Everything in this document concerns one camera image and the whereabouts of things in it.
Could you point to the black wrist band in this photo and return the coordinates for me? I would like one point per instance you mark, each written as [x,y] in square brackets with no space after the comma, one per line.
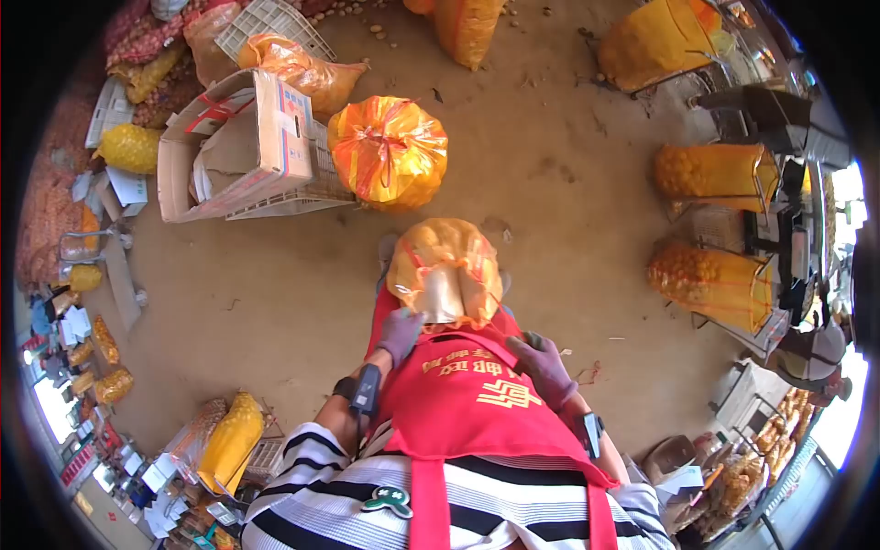
[591,433]
[366,388]

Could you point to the cluttered packing table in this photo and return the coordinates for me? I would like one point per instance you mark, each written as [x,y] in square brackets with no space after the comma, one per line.
[137,474]

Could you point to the person's left hand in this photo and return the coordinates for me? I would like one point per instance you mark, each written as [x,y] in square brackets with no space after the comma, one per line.
[397,338]

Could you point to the person's right hand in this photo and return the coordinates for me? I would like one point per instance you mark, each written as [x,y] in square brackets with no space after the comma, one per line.
[546,375]

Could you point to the clear mesh potato bag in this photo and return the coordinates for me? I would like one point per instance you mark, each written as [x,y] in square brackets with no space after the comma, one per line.
[199,433]

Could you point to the cluttered goods stand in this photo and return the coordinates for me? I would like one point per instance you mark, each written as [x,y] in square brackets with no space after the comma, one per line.
[742,474]

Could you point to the tan translucent sack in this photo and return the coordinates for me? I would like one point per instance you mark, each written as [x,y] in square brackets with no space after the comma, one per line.
[206,45]

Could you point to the orange mesh potato sack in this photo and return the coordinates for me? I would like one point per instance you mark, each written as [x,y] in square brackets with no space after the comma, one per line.
[467,27]

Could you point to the shiny metal filling funnel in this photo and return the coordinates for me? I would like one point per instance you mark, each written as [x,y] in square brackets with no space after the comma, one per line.
[440,295]

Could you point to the large yellow sack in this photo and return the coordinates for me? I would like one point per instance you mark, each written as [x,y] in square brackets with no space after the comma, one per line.
[653,41]

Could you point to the crumpled orange plastic bag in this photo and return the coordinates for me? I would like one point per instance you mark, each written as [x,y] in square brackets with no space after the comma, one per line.
[309,72]

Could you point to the yellow mesh potato bag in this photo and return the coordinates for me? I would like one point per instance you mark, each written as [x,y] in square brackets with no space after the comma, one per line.
[130,148]

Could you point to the yellow plastic sack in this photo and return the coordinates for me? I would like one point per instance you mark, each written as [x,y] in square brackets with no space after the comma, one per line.
[230,440]

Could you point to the person's right fingers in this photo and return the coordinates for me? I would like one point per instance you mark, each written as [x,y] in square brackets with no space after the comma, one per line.
[526,347]

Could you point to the white plastic crate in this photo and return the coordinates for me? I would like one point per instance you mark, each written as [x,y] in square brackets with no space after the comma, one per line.
[271,20]
[324,182]
[110,110]

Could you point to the torn cardboard box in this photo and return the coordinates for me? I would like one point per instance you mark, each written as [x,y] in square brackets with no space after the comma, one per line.
[275,137]

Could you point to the person's left fingers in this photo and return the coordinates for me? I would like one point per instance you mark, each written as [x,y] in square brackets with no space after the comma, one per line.
[410,320]

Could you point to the dark metal sorting machine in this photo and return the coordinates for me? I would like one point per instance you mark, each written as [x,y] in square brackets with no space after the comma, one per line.
[763,113]

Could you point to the person's body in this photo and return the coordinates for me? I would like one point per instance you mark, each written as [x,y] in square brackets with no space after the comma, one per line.
[474,412]

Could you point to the scattered loose potatoes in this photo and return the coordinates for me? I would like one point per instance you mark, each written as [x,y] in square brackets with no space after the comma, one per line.
[357,10]

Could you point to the orange mesh potato bag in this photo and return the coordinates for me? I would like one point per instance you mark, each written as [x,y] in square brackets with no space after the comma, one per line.
[447,247]

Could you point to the long yellow mesh bag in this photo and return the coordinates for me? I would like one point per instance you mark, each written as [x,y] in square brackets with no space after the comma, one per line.
[148,72]

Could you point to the pile of red mesh sacks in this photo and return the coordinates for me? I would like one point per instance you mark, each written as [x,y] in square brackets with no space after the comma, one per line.
[48,206]

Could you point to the tied orange potato bag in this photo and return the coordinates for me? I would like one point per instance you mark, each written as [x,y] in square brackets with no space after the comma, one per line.
[388,151]

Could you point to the yellow mesh bag on stand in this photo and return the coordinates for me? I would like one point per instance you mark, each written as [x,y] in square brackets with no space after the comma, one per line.
[708,172]
[708,282]

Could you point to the small yellow potato bag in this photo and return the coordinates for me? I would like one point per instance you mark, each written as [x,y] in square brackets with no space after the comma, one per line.
[113,386]
[84,277]
[105,340]

